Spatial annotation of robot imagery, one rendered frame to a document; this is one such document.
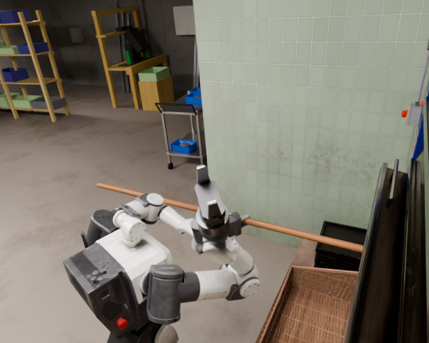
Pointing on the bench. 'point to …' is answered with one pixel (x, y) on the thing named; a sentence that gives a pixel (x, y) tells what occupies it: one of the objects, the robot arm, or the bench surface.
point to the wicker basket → (311, 306)
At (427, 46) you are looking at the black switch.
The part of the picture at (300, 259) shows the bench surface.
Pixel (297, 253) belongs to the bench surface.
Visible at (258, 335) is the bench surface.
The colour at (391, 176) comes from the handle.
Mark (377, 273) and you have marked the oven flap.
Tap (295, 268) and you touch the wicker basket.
